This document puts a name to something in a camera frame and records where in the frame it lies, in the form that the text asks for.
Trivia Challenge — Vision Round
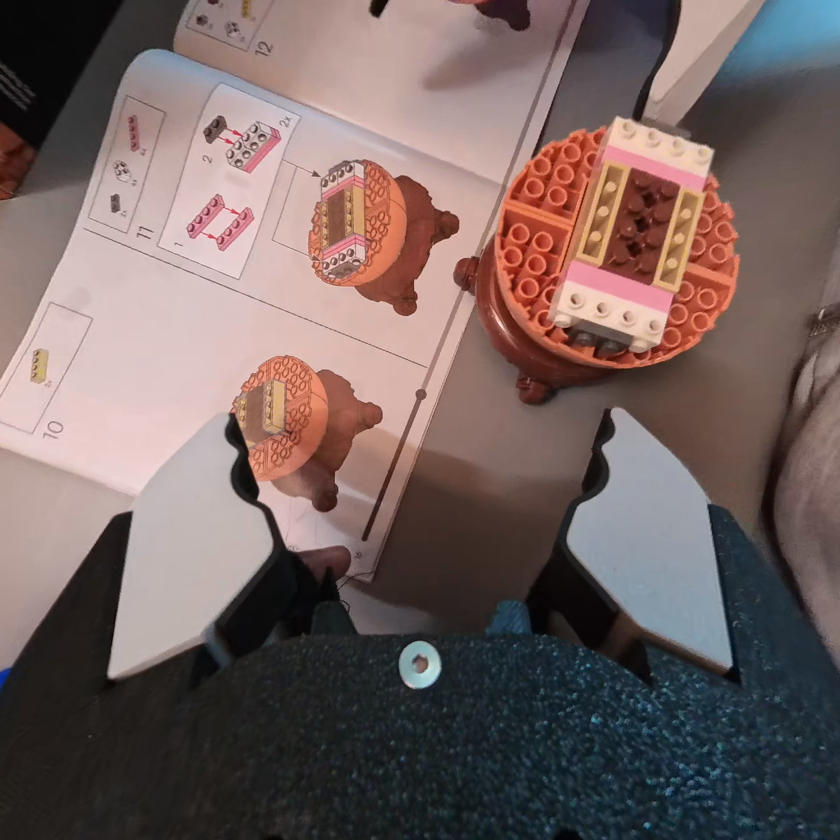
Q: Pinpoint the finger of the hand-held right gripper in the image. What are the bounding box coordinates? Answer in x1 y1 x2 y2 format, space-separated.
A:
637 0 770 127

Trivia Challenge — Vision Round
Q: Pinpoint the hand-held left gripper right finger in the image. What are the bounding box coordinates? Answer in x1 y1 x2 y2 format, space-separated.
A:
528 407 736 677

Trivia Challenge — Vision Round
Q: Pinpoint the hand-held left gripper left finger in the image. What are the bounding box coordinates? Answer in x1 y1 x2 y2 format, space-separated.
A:
108 411 345 681

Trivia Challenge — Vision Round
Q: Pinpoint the pink brick plate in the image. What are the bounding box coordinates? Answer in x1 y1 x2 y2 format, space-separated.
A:
594 142 710 200
565 259 674 312

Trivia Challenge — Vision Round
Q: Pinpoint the tan brick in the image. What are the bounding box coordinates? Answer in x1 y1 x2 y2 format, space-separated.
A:
565 164 628 277
657 184 707 292

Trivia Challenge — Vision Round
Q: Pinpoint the round orange lego pot build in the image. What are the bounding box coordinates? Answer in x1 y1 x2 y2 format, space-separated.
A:
497 116 742 371

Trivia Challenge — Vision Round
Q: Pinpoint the grey desk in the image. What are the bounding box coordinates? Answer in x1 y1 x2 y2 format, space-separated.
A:
0 0 840 683

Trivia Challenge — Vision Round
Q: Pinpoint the person's left hand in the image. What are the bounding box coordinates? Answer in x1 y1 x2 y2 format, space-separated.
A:
296 545 355 585

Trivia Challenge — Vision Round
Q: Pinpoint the open building instruction booklet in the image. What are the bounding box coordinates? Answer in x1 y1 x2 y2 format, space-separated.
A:
0 0 592 585

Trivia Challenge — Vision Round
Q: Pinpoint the dark building set box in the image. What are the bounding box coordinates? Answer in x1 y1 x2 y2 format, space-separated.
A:
0 0 126 200

